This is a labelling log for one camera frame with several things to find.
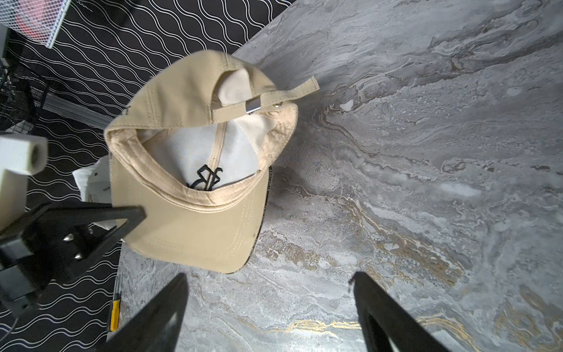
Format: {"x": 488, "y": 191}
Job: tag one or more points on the white baseball cap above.
{"x": 94, "y": 182}

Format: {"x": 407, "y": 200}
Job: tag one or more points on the black wire basket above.
{"x": 23, "y": 94}

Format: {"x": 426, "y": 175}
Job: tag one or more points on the tan baseball cap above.
{"x": 194, "y": 148}

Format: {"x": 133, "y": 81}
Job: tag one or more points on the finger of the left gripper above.
{"x": 82, "y": 232}

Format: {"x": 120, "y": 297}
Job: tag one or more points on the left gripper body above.
{"x": 27, "y": 267}

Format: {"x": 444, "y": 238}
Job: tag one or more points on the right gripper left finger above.
{"x": 157, "y": 326}

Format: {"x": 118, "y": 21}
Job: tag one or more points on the white wire basket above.
{"x": 38, "y": 20}

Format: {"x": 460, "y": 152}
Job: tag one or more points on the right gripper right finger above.
{"x": 386, "y": 326}

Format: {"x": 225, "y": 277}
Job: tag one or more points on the yellow handled screwdriver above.
{"x": 114, "y": 317}

